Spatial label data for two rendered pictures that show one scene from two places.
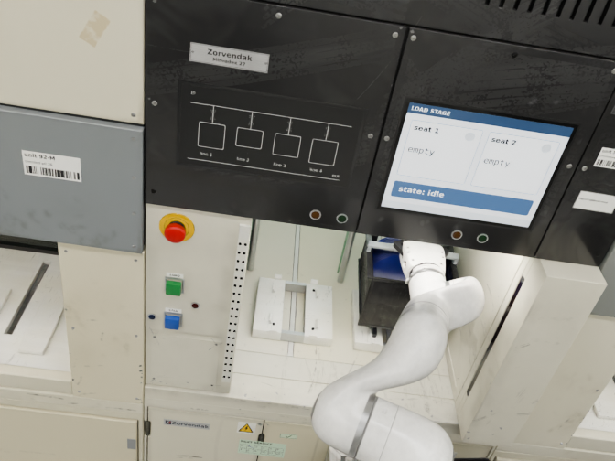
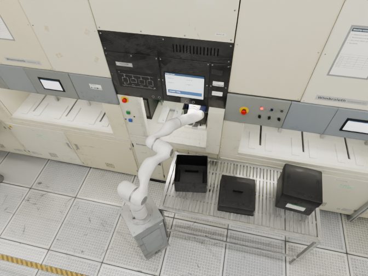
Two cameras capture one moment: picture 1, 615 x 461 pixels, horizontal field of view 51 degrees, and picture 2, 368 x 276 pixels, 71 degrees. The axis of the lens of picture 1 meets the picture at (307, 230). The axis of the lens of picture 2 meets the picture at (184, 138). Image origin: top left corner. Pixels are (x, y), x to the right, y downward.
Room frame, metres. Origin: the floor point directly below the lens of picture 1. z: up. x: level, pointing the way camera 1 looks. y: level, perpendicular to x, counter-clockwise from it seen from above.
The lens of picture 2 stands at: (-0.39, -0.73, 2.83)
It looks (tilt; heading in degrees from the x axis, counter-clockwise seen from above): 52 degrees down; 20
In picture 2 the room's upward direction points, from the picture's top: 2 degrees counter-clockwise
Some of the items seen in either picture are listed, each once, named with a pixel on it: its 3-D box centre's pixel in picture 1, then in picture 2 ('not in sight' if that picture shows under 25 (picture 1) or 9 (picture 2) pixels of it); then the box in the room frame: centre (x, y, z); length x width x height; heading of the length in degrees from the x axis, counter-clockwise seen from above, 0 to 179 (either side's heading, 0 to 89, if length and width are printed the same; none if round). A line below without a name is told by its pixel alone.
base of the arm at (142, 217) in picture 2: not in sight; (138, 208); (0.28, -0.09, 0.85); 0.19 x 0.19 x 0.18
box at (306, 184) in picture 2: not in sight; (297, 189); (0.80, -1.27, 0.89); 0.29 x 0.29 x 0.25; 1
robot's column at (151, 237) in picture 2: not in sight; (147, 229); (0.28, -0.09, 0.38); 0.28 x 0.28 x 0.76; 50
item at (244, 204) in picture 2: not in sight; (237, 193); (0.66, -0.81, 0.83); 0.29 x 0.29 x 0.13; 8
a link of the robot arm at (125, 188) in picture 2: not in sight; (130, 195); (0.29, -0.06, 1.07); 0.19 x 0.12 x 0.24; 75
